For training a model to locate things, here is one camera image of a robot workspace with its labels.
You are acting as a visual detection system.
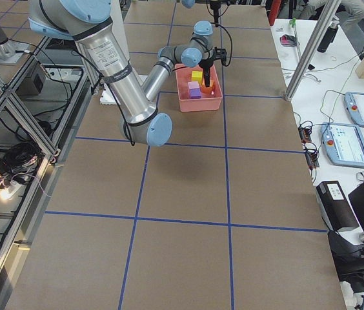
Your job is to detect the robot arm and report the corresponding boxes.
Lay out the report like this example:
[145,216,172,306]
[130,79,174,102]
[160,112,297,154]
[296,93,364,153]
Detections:
[29,1,173,147]
[142,21,227,100]

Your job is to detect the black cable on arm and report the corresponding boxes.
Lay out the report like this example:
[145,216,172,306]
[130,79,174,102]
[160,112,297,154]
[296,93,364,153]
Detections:
[209,0,234,68]
[36,41,137,147]

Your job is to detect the black water bottle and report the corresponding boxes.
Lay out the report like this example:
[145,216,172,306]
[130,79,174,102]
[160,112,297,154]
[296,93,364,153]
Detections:
[317,21,339,53]

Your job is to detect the pink plastic bin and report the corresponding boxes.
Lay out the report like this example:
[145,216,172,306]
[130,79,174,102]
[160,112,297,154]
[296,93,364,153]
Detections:
[175,64,223,112]

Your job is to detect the orange foam block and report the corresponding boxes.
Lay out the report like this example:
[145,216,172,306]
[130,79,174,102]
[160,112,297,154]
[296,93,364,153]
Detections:
[200,79,215,95]

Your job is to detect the lower teach pendant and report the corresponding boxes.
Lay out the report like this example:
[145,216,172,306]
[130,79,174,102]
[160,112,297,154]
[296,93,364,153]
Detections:
[321,122,364,168]

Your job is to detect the aluminium frame post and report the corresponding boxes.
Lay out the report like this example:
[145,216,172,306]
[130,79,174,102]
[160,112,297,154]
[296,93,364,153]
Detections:
[284,0,341,101]

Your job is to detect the cable bundle under table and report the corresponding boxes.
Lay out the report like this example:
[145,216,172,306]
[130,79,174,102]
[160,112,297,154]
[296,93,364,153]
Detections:
[0,141,46,191]

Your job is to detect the yellow foam block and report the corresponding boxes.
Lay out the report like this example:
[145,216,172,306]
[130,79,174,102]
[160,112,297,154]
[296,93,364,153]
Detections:
[191,70,203,84]

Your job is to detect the purple foam block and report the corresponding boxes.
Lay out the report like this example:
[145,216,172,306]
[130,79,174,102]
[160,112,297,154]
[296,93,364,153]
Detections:
[189,88,201,99]

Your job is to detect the black box on table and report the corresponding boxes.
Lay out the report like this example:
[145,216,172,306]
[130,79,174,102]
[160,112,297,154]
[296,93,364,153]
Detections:
[316,181,359,233]

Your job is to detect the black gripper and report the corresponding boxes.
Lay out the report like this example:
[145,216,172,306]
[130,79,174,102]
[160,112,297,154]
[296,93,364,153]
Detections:
[200,47,227,87]

